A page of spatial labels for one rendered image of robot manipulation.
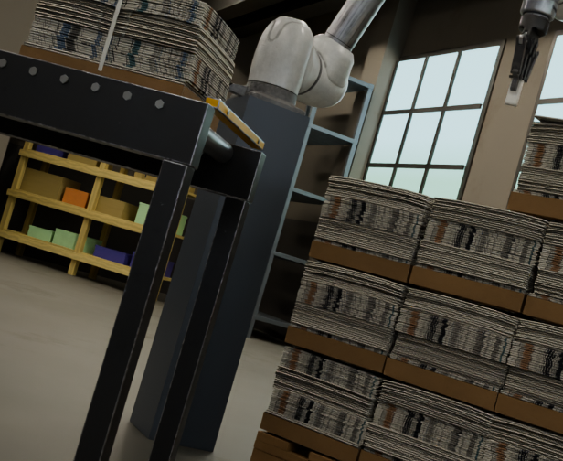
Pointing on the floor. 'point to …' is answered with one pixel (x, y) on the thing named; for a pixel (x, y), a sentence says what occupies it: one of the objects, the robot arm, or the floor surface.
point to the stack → (434, 332)
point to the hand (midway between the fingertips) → (514, 92)
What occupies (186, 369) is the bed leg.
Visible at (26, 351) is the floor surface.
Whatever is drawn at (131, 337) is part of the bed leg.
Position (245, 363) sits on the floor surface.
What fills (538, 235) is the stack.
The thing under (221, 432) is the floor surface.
